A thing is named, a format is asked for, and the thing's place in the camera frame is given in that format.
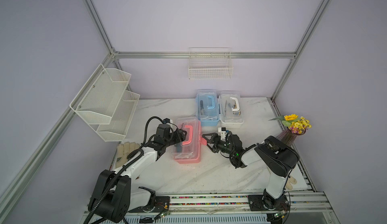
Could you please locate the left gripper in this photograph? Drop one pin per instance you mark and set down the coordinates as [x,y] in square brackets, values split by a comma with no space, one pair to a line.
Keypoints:
[179,138]

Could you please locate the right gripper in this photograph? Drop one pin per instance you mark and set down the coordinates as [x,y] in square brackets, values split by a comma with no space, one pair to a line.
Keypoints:
[215,136]

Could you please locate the pink toolbox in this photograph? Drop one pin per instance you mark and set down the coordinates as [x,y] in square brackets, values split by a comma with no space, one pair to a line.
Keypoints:
[189,151]

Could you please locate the blue toolbox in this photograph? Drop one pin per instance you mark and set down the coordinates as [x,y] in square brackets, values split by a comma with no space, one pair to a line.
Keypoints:
[208,112]

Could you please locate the white clear toolbox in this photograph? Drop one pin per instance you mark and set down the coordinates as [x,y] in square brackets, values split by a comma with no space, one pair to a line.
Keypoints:
[230,109]

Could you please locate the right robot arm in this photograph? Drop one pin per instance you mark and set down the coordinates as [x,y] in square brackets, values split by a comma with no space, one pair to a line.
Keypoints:
[278,157]

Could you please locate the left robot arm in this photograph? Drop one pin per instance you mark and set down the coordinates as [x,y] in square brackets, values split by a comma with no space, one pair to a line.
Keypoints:
[113,195]

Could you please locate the left beige work glove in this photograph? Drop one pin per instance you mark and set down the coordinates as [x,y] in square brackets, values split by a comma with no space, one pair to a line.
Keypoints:
[123,151]

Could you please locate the beige work glove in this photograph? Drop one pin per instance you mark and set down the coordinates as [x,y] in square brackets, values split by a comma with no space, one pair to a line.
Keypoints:
[290,183]
[123,151]

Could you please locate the lower white mesh shelf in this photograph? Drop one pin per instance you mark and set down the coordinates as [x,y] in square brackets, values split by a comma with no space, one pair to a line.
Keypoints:
[117,129]

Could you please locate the white mesh shelf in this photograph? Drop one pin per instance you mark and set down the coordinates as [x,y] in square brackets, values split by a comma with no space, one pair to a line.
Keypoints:
[97,102]
[117,129]

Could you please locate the flower vase bouquet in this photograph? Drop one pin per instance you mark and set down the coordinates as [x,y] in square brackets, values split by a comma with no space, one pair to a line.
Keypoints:
[294,126]

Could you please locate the right beige work glove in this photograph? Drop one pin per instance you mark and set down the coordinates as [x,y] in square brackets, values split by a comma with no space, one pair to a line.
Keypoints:
[290,183]

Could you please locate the upper white mesh shelf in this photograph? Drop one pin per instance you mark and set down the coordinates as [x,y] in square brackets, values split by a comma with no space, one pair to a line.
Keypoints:
[97,102]

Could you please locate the white wire wall basket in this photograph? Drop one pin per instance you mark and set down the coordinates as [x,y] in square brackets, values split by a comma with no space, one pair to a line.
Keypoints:
[209,63]

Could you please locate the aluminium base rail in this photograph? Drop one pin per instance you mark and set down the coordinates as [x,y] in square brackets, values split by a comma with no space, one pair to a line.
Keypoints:
[295,202]

